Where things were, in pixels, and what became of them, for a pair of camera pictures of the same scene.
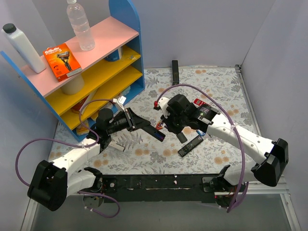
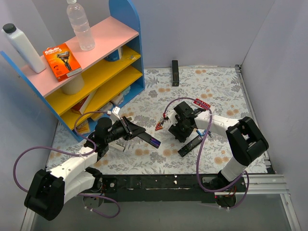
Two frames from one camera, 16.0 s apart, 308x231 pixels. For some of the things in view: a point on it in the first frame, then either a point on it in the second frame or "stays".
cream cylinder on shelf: x=74 y=86 stays
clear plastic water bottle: x=80 y=23 stays
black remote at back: x=175 y=80 stays
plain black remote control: x=154 y=132 -> x=148 y=139
